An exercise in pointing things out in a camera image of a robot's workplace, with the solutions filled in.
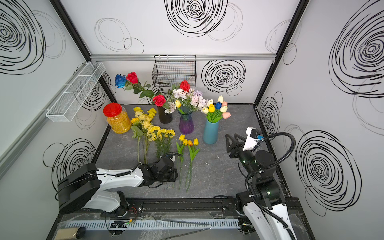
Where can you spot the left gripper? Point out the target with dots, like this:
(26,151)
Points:
(174,178)

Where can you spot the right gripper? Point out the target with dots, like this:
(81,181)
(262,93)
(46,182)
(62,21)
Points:
(229,147)

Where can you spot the teal ceramic vase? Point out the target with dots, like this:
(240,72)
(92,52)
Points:
(211,132)

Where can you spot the orange yellow tulip stem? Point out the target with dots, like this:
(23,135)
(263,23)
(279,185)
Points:
(188,178)

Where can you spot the yellow carnation stem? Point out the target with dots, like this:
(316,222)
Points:
(168,141)
(155,129)
(162,137)
(158,144)

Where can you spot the yellow poppy stem large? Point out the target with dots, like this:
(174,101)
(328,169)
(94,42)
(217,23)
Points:
(146,148)

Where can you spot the sunflower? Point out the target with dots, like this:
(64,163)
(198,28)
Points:
(137,128)

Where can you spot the purple glass vase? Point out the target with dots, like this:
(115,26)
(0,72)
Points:
(186,124)

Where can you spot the black vase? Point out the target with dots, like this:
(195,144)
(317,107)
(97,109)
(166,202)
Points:
(165,118)

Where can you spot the yellow rose stem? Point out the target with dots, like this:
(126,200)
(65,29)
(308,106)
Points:
(147,119)

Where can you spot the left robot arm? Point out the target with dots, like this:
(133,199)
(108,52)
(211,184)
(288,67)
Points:
(94,188)

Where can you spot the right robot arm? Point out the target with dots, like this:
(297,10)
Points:
(263,202)

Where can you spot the yellow tulip bouquet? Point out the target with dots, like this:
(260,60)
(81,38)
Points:
(216,111)

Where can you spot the yellow carnation bouquet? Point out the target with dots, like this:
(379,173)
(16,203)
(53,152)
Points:
(185,102)

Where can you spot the red lid plastic jar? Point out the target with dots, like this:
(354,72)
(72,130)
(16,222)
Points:
(117,118)

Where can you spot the red rose low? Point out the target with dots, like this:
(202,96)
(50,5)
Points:
(161,101)

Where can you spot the red rose top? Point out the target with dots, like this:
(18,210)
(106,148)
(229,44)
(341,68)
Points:
(145,90)

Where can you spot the blue rose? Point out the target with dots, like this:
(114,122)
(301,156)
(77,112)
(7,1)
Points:
(120,81)

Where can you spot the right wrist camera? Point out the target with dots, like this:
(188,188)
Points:
(253,140)

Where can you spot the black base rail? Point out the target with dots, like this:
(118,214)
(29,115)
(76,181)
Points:
(216,207)

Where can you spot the white cable duct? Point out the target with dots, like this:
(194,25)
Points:
(114,225)

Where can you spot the black wire basket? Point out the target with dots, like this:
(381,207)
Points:
(171,70)

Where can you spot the white wire shelf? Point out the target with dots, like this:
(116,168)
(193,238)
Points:
(83,91)

